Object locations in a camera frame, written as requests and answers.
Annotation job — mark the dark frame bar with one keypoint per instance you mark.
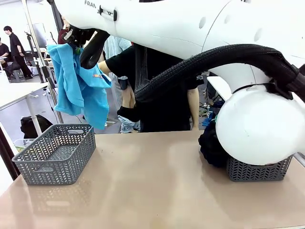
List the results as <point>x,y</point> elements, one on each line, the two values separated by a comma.
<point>8,155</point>

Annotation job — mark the blue cloth on floor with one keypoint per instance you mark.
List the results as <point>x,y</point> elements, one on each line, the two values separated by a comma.
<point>207,121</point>

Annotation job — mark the person's left hand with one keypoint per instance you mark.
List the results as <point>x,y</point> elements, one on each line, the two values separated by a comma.
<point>194,126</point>

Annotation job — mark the person's left forearm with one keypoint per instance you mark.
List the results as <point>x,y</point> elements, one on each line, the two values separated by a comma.
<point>193,107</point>

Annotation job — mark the clear bin with green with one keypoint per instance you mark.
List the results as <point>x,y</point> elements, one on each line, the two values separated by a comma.
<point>21,144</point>

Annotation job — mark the grey plastic lattice basket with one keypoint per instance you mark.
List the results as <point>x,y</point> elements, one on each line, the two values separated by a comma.
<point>57,155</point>
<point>257,170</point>

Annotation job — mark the black bag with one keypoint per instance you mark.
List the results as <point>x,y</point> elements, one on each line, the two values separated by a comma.
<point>35,126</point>

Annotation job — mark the mannequin in maroon top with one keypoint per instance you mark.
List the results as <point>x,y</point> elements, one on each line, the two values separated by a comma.
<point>61,35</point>

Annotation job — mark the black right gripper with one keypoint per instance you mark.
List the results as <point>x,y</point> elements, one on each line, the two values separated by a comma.
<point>81,35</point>

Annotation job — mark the person's right forearm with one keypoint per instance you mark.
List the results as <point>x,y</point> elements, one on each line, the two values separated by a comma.
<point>104,66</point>

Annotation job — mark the dark blue bin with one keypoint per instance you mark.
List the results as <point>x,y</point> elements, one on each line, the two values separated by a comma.
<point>219,105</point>

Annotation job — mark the person in black t-shirt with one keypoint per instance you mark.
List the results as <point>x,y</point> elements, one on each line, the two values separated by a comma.
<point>166,112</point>

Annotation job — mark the bright blue t-shirt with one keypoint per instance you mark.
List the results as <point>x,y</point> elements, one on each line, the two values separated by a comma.
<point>71,90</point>

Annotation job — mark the seated person in black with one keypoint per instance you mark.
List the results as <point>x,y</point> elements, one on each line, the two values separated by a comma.
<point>3,51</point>

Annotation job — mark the navy blue garment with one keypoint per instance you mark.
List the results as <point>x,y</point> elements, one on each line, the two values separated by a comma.
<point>209,155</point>

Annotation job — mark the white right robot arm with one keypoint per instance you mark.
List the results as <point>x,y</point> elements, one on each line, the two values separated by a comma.
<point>166,23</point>

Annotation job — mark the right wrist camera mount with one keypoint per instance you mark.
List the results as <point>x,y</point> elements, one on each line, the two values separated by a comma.
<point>66,35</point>

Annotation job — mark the dark-haired person in black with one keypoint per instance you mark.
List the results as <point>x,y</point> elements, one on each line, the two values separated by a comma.
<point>16,47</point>

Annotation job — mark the light denim garment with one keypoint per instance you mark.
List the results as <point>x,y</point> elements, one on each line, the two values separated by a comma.
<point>126,124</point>

